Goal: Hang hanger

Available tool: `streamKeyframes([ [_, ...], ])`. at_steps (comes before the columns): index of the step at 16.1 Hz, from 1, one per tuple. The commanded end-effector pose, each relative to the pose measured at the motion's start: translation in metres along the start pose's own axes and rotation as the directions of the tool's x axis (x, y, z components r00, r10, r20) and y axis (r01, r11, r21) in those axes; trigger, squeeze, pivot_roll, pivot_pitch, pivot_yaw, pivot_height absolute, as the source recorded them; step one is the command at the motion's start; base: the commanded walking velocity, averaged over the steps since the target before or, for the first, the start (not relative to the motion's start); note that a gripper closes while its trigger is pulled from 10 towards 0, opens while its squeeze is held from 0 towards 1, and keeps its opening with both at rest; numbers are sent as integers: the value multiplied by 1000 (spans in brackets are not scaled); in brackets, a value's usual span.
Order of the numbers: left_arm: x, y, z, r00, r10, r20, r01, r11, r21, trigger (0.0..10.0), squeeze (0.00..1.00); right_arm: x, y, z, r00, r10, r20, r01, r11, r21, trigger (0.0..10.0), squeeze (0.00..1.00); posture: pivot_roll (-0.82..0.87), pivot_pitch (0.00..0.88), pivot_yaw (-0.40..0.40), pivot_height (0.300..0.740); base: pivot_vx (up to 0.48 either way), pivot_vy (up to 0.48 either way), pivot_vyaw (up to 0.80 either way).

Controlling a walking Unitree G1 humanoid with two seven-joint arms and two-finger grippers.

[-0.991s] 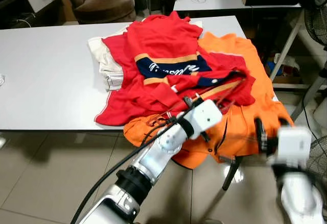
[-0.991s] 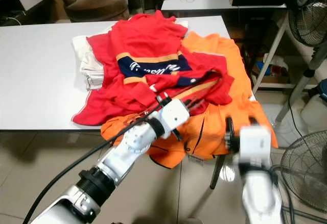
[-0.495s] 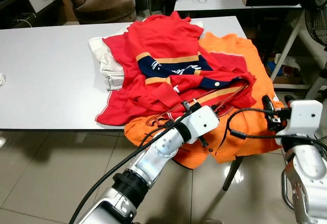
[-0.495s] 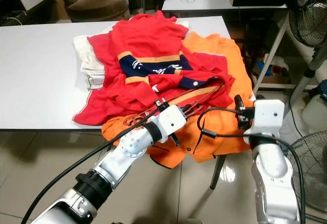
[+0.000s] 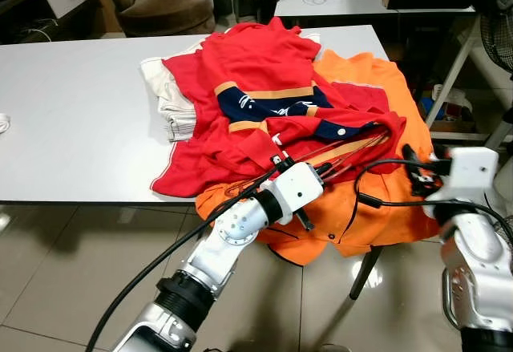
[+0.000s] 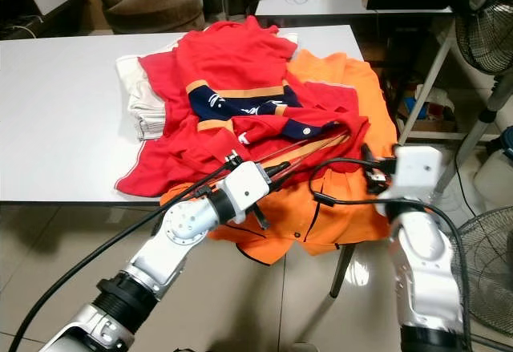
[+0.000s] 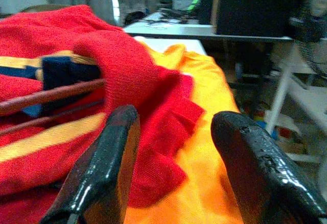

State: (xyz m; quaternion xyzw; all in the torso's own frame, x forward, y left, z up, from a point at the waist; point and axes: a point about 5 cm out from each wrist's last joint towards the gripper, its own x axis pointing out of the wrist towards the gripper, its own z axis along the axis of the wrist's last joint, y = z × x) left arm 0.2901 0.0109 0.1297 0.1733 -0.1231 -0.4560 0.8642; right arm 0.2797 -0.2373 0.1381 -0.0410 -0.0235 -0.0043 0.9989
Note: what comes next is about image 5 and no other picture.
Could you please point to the red plastic clothes hanger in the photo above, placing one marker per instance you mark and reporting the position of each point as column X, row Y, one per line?
column 357, row 153

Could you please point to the red jersey navy tan trim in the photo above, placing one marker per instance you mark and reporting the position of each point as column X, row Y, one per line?
column 264, row 55

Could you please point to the blue white bag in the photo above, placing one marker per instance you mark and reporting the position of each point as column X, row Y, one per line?
column 449, row 107

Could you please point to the orange polo shirt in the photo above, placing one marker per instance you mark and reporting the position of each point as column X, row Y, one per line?
column 361, row 79

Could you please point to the red garment white piping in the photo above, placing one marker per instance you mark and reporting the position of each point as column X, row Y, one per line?
column 208, row 167

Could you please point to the white table grey legs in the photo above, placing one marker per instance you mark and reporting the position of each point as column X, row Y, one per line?
column 337, row 3

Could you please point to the brown armchair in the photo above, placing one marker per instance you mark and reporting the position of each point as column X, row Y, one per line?
column 160, row 11

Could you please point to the white table black legs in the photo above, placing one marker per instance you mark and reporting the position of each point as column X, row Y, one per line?
column 80, row 111

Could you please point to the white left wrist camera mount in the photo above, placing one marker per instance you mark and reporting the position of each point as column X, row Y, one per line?
column 298, row 185

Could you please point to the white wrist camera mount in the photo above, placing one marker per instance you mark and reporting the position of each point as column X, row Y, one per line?
column 473, row 171
column 298, row 185

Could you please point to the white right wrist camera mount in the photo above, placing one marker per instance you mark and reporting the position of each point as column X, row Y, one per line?
column 473, row 171

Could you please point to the black pedestal fan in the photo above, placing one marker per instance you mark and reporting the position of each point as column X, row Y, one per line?
column 497, row 39

